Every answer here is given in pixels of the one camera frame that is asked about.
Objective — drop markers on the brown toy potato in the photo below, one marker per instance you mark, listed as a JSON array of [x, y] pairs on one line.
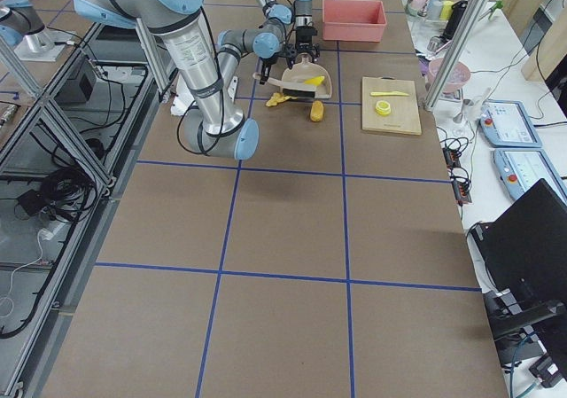
[[316, 111]]

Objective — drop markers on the stacked pastel cups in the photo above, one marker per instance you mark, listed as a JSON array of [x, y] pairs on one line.
[[434, 10]]

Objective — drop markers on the pink bowl with clear pieces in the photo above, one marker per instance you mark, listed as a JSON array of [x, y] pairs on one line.
[[459, 76]]

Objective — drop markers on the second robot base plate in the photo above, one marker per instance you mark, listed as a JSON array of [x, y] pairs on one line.
[[24, 30]]

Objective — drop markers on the beige plastic dustpan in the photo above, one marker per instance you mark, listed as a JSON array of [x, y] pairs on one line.
[[305, 69]]

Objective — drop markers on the black monitor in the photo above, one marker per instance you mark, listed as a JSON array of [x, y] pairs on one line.
[[524, 250]]

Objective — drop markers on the upper blue teach pendant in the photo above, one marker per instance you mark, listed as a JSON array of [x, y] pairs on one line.
[[520, 168]]

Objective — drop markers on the yellow lemon slices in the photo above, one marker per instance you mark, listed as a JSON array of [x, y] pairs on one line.
[[383, 108]]

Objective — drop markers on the tan toy ginger root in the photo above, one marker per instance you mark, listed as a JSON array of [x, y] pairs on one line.
[[278, 98]]

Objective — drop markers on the pink plastic bin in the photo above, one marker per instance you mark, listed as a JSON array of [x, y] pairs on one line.
[[353, 20]]

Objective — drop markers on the black monitor stand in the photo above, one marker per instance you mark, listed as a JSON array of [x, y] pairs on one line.
[[510, 324]]

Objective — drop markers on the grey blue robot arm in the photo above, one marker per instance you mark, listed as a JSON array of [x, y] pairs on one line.
[[214, 124], [287, 33]]

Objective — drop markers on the aluminium frame post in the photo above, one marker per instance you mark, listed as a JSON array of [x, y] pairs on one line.
[[461, 36]]

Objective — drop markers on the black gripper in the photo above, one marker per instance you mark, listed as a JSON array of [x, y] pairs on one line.
[[268, 67], [305, 40]]

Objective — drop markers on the wooden cutting board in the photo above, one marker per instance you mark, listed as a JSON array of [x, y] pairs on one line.
[[404, 118]]

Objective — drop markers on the beige hand brush black bristles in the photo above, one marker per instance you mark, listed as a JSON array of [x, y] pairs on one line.
[[295, 89]]

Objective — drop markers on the yellow plastic knife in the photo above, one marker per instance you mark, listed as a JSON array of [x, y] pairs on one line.
[[394, 93]]

